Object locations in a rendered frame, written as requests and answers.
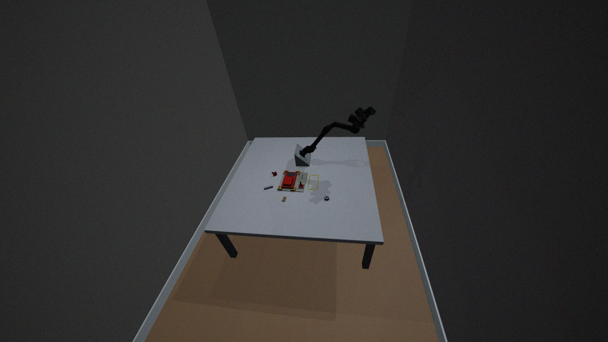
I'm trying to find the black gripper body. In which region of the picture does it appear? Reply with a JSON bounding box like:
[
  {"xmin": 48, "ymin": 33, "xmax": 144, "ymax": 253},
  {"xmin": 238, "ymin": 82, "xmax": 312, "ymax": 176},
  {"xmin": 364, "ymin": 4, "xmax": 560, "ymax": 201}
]
[{"xmin": 354, "ymin": 107, "xmax": 376, "ymax": 123}]

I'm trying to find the red toy car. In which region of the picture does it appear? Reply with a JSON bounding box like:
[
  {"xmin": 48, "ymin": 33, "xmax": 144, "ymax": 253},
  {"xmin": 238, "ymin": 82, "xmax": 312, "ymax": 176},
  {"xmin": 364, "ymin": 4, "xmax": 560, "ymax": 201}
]
[{"xmin": 281, "ymin": 172, "xmax": 297, "ymax": 189}]

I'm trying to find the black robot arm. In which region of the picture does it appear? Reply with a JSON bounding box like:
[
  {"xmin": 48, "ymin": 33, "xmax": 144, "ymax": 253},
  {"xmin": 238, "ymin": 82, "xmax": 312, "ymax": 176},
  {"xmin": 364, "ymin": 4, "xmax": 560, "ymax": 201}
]
[{"xmin": 299, "ymin": 108, "xmax": 365, "ymax": 157}]

